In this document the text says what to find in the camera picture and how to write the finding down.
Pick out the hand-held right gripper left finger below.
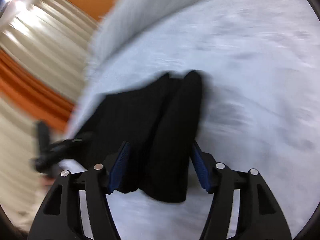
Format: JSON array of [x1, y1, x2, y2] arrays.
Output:
[[27, 141, 131, 240]]

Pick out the grey duvet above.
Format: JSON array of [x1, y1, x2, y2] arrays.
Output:
[[85, 0, 240, 85]]

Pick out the black pants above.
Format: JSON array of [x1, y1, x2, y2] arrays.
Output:
[[75, 70, 203, 203]]

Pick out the butterfly print bed sheet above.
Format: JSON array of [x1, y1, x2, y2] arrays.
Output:
[[67, 0, 320, 240]]

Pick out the orange curtain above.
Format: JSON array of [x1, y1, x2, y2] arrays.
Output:
[[0, 49, 77, 132]]

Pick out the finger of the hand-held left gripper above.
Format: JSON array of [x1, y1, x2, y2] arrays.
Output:
[[54, 132, 93, 160]]

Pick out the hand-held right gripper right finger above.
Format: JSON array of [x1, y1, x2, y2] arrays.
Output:
[[191, 141, 292, 240]]

